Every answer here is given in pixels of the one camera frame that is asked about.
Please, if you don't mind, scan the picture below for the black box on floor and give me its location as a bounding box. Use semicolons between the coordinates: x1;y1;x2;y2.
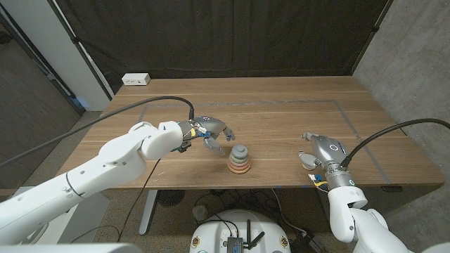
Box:
290;232;326;253

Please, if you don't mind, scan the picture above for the grey round floor object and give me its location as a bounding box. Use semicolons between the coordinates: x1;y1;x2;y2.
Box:
192;205;209;221

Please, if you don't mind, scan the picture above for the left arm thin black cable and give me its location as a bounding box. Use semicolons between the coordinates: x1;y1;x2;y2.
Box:
117;157;162;243

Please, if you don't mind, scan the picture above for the black backdrop stand pole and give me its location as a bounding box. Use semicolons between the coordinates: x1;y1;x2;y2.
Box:
46;0;115;101
350;0;394;75

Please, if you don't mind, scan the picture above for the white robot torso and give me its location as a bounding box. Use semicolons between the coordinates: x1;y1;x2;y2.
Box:
0;241;450;253

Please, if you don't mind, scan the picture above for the left arm thick black cable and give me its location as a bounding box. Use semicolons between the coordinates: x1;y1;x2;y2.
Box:
0;96;195;168

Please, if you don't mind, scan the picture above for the grey radio module with antennas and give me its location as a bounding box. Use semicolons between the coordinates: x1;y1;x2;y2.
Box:
224;219;266;253

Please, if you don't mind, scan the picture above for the grey toy disc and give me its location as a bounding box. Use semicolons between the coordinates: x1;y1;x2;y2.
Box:
231;143;249;159

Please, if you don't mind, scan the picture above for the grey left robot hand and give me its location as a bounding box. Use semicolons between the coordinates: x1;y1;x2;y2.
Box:
178;115;236;157

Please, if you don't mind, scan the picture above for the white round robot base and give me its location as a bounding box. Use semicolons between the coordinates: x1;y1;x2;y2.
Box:
188;209;292;253

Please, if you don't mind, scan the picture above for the right arm thick black cable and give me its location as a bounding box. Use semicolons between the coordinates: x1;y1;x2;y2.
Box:
340;118;450;168

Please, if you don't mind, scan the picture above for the black round floor fan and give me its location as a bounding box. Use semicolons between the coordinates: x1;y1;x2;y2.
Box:
157;189;186;207

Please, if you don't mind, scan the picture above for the arm thick black cable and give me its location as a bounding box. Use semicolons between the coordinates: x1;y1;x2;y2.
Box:
340;118;450;168
0;96;195;168

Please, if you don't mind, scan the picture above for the white power strip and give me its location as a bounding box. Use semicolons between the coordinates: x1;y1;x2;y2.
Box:
121;72;151;86

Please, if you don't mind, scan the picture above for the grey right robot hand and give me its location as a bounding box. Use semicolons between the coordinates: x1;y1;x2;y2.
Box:
298;132;356;190

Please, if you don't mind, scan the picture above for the red toy disc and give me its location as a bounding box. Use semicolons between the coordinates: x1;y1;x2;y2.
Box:
226;163;252;173

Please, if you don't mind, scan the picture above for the white floor platform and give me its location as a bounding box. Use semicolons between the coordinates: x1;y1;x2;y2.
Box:
20;191;110;244

